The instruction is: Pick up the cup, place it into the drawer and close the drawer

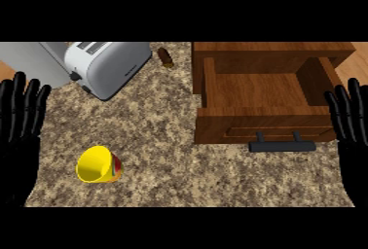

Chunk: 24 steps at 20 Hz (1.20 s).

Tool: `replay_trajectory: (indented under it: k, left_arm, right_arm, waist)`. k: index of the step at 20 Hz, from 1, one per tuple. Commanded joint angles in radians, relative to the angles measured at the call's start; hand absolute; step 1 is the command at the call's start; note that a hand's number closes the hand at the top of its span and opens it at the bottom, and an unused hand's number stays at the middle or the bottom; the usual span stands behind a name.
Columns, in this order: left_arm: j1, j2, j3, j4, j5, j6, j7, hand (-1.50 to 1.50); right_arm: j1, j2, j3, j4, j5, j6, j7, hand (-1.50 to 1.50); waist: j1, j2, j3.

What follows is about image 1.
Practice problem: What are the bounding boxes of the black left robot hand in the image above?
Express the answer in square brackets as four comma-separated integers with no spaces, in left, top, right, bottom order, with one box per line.
[0,71,54,208]

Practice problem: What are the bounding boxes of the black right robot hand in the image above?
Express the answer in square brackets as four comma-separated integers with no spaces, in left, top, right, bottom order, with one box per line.
[324,77,368,208]

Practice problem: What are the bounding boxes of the yellow cup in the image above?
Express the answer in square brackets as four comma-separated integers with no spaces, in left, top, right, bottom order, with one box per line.
[76,145,126,184]

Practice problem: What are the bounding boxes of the wooden drawer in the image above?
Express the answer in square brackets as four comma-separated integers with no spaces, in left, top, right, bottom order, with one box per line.
[193,56,346,145]

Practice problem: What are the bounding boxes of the grey flat appliance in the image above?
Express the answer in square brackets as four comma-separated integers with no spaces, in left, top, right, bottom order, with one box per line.
[0,41,76,89]

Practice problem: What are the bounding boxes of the silver toaster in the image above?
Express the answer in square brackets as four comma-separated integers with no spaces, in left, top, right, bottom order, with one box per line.
[64,41,154,102]

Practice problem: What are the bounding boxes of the wooden cabinet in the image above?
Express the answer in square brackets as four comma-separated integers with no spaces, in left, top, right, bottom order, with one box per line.
[191,41,358,98]

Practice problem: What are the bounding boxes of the brown bottle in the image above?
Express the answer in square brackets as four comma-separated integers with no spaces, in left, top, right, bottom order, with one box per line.
[157,47,176,69]

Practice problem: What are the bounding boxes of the dark grey drawer handle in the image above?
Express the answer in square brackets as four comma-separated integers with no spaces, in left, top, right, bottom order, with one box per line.
[247,130,318,154]

